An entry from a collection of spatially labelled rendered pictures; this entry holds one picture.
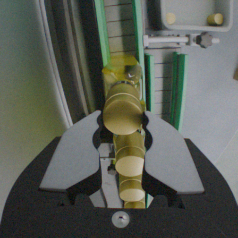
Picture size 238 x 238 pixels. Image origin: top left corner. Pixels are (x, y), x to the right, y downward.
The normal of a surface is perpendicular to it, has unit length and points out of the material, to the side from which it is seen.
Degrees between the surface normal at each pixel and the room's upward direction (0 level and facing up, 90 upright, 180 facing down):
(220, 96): 0
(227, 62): 0
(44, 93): 90
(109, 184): 0
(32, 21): 90
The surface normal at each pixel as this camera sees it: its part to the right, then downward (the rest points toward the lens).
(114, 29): -0.03, 0.50
